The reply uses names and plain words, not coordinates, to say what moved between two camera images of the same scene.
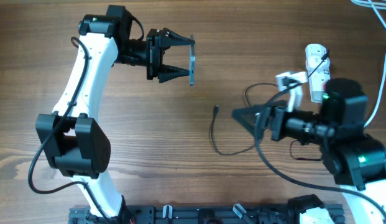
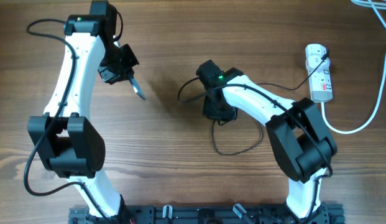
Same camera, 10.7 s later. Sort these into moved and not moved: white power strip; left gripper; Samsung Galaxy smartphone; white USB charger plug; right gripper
Moved: left gripper; right gripper; Samsung Galaxy smartphone
Not moved: white USB charger plug; white power strip
